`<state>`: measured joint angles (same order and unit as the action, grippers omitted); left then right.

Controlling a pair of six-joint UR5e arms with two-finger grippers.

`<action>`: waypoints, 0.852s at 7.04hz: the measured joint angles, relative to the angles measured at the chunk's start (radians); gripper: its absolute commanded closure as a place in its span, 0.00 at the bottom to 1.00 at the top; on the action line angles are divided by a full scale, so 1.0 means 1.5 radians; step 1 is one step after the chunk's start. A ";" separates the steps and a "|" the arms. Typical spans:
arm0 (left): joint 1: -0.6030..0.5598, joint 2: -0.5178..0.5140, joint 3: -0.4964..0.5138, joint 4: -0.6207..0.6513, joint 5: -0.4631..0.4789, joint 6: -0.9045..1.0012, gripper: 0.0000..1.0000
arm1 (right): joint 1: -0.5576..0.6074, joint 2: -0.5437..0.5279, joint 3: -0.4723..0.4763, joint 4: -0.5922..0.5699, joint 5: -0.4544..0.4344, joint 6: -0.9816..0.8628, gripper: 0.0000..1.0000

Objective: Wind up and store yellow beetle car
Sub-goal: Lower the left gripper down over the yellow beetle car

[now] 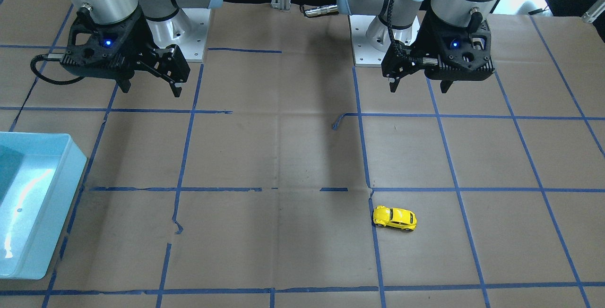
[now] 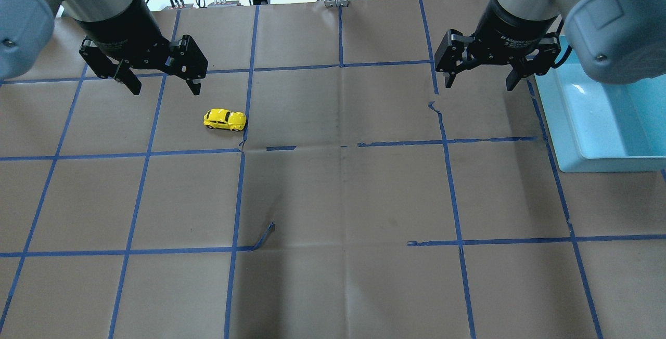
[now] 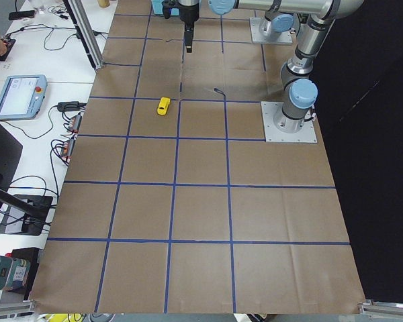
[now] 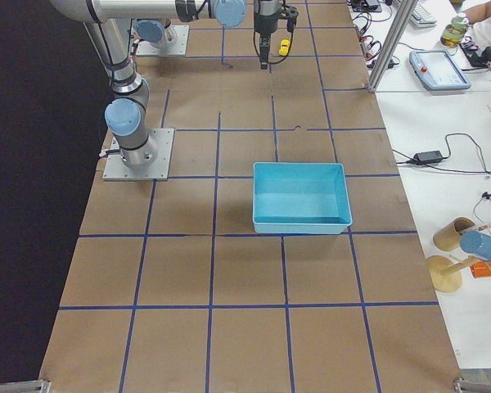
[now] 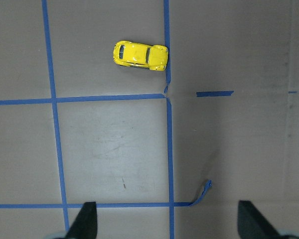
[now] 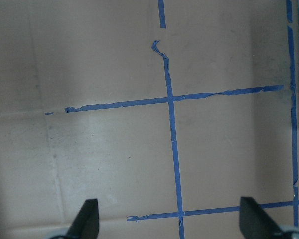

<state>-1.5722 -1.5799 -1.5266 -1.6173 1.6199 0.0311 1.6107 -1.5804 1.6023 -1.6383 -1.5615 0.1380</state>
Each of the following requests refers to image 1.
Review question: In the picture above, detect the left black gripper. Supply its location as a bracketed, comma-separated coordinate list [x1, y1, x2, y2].
[381, 11, 495, 94]

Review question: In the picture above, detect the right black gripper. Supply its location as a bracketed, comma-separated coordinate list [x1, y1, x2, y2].
[60, 7, 190, 98]

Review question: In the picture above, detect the yellow beetle toy car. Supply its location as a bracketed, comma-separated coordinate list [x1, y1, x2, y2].
[372, 205, 417, 232]

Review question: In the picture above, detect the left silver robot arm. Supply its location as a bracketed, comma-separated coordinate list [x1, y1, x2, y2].
[337, 0, 498, 93]

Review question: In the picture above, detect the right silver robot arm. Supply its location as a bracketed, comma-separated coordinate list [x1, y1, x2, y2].
[48, 0, 223, 97]

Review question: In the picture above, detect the silver metal flashlight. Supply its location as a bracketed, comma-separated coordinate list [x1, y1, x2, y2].
[300, 5, 339, 18]

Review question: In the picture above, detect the light blue plastic bin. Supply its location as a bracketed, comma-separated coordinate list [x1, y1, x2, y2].
[0, 132, 87, 280]

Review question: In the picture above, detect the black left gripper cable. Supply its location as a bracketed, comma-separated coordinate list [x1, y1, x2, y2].
[386, 0, 423, 62]

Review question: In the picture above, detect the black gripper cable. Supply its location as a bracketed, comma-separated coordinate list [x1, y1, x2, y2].
[386, 0, 423, 62]
[30, 53, 86, 86]

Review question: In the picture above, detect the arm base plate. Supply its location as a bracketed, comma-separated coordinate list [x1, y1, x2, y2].
[147, 8, 212, 62]
[348, 15, 390, 67]

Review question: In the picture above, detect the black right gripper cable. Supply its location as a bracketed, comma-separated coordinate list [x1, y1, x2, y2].
[30, 53, 86, 86]

